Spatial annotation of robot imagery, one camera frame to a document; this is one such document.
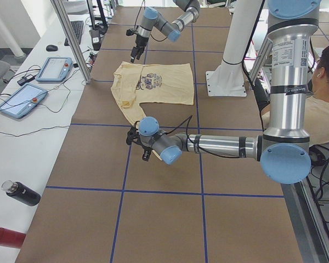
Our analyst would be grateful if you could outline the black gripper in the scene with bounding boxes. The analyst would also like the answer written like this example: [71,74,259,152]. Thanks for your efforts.
[131,35,149,63]
[126,124,151,150]

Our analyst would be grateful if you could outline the cream long-sleeve graphic shirt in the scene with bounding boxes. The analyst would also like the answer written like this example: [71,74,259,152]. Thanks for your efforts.
[110,61,195,159]

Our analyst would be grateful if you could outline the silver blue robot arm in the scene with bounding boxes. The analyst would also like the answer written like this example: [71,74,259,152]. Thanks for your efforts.
[126,1,320,184]
[126,0,201,63]

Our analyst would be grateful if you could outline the black keyboard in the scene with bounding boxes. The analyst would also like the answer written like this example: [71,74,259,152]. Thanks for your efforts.
[70,20,84,44]

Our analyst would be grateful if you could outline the far blue teach pendant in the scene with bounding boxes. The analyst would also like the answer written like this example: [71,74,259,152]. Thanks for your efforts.
[35,56,73,83]

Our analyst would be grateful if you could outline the blue teach pendant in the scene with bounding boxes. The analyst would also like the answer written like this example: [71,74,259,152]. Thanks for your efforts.
[0,83,48,119]
[35,56,73,83]

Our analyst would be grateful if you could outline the black computer mouse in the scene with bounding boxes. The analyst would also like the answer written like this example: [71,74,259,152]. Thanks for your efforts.
[46,44,58,52]

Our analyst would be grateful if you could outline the small black adapter box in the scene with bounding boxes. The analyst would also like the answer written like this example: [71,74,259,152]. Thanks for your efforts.
[17,75,35,86]

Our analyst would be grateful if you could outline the near blue teach pendant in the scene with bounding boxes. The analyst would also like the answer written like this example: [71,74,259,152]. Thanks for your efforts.
[0,83,48,119]

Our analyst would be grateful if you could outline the black bottle clear cap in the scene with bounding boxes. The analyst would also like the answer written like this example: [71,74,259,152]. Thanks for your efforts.
[1,180,41,206]

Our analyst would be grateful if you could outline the red cylinder bottle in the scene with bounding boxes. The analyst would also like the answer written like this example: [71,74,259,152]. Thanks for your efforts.
[0,227,26,249]

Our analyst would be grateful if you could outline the seated person beige shirt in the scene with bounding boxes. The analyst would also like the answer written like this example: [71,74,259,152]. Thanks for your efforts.
[253,41,329,151]

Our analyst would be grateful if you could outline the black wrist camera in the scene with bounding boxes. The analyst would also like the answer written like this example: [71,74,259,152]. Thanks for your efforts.
[126,28,138,36]
[142,147,152,162]

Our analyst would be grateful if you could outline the aluminium frame post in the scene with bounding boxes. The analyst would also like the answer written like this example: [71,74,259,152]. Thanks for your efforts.
[50,0,91,84]

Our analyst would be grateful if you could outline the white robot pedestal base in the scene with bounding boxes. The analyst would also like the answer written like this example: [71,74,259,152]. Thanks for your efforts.
[206,0,264,97]

